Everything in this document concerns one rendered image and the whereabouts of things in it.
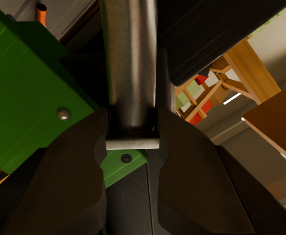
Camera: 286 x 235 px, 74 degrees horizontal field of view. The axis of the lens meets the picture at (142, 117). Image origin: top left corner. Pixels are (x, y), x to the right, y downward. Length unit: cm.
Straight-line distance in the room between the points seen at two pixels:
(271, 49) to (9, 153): 979
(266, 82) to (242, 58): 14
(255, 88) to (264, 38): 882
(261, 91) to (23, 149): 91
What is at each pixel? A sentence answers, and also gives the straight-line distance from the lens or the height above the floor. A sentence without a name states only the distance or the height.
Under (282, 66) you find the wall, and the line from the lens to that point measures 1004.
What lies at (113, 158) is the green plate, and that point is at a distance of 18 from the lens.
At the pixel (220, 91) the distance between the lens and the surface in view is 428.
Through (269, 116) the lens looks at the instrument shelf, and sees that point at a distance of 65.
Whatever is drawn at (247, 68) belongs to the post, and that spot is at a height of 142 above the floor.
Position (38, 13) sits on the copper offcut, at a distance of 58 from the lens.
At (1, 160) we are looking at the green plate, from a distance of 22.
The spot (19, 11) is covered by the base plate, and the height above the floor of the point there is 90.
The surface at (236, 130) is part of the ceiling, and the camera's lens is 770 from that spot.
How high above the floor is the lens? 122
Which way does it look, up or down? 6 degrees up
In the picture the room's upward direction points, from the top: 141 degrees clockwise
